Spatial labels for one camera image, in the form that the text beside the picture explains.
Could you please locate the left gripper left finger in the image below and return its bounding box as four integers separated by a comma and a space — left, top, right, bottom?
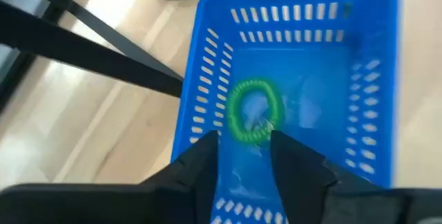
140, 129, 220, 224

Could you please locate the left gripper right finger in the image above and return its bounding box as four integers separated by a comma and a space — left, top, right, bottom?
269, 129, 392, 224

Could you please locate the green coil ring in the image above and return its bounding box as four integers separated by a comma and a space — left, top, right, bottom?
226, 78, 286, 144

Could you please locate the blue plastic basket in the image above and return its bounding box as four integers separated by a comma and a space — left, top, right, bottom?
171, 0, 401, 224

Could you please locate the black perforated metal shelf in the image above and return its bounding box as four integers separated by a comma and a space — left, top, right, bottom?
0, 0, 184, 99

